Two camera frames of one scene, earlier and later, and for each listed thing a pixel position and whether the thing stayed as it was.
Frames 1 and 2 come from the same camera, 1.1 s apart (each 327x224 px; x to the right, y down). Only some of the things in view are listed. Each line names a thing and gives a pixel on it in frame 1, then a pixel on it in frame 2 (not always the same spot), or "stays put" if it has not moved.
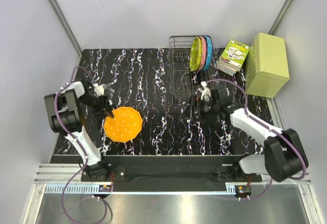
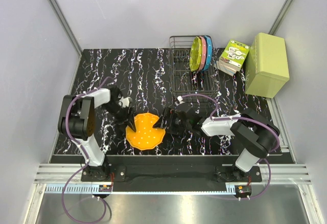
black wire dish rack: x=184 y=82 stays put
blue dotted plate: x=209 y=51 stays put
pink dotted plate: x=204 y=53 stays put
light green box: x=266 y=70 stays put
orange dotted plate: x=126 y=124 to x=146 y=136
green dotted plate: x=195 y=54 stays put
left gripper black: x=103 y=107 to x=125 y=113
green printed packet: x=233 y=57 stays put
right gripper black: x=196 y=103 to x=169 y=113
